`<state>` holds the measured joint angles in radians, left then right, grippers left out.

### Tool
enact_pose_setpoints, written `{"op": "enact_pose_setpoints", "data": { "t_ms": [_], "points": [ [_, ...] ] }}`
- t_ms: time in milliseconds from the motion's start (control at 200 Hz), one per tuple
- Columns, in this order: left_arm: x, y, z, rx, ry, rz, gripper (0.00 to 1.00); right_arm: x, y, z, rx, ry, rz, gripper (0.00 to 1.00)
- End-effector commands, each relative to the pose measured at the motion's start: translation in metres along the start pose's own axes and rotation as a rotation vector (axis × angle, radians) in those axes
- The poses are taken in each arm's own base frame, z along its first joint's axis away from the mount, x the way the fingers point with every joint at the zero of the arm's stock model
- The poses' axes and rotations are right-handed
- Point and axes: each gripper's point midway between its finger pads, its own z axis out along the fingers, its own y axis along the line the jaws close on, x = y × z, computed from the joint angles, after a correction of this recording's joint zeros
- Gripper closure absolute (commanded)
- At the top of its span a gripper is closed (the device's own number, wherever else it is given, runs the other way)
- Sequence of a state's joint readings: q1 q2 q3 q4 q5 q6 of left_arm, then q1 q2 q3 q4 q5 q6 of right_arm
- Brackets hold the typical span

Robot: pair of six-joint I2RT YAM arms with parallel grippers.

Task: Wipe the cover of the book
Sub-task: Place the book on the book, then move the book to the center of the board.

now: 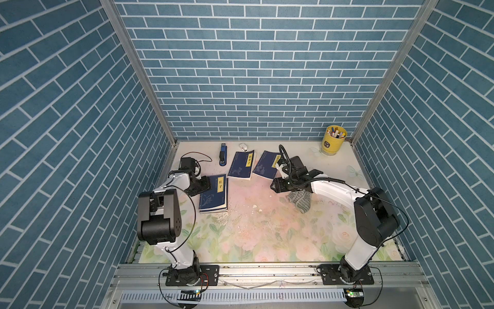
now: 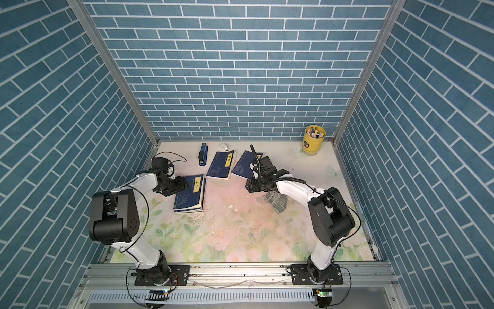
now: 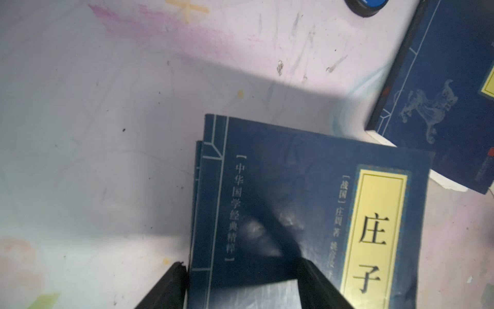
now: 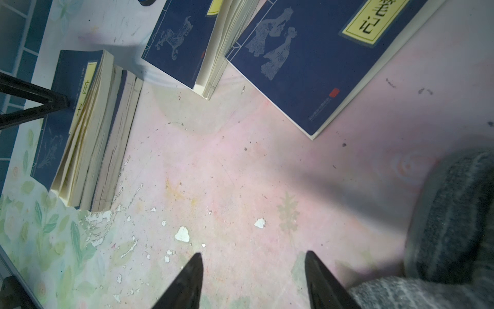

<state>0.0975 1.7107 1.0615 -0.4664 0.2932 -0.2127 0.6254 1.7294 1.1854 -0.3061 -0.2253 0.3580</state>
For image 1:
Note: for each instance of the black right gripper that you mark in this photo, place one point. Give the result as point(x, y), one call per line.
point(278, 187)

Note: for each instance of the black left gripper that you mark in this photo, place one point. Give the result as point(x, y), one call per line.
point(206, 185)

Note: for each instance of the grey striped cleaning cloth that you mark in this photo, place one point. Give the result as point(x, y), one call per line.
point(301, 200)

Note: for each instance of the blue book Zhuangzi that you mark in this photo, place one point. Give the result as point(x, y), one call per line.
point(216, 198)

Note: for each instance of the blue book Yuewei notes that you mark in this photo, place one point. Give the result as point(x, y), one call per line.
point(266, 166)

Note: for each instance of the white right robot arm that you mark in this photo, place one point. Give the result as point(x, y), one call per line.
point(375, 217)

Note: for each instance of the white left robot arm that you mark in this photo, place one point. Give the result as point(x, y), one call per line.
point(159, 221)

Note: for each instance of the blue book Hanfeizi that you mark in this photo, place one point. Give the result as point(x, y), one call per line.
point(242, 165)

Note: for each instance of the blue black stapler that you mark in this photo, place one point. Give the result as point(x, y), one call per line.
point(223, 155)

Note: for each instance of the yellow pen holder cup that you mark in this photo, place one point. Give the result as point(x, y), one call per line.
point(333, 139)

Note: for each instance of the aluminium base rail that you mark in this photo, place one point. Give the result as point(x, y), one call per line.
point(396, 284)

